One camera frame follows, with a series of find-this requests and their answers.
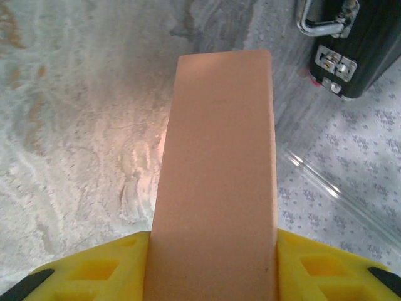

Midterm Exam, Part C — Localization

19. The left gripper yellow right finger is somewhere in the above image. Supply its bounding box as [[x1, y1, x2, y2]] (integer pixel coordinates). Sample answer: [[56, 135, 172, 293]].
[[275, 228, 401, 301]]

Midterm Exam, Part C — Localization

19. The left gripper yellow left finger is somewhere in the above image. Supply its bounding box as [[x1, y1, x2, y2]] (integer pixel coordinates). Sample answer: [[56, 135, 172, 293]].
[[0, 230, 152, 301]]

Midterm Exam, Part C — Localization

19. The orange paper box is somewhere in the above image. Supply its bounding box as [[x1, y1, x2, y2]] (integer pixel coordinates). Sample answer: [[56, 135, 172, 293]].
[[143, 48, 280, 301]]

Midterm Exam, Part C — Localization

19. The black case with metal latches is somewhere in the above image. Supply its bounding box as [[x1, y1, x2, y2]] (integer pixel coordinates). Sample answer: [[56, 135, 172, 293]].
[[296, 0, 401, 101]]

